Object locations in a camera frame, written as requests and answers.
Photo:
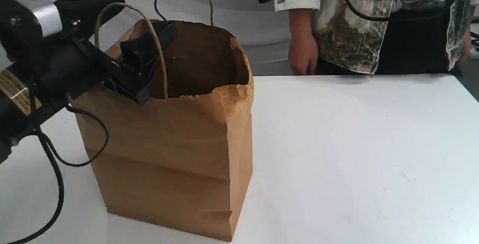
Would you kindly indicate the camouflage jacket person torso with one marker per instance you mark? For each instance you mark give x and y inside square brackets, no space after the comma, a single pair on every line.
[372,37]

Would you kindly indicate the person's right hand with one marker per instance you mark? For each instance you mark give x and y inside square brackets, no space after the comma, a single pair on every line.
[303,55]

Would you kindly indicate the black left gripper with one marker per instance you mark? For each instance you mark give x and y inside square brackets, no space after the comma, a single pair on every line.
[137,69]

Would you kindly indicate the brown paper bag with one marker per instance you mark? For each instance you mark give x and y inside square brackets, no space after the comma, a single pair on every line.
[182,159]

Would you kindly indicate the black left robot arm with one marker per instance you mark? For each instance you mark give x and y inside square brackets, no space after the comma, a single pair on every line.
[48,42]

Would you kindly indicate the person's right forearm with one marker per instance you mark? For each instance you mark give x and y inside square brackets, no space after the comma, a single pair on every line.
[300,24]

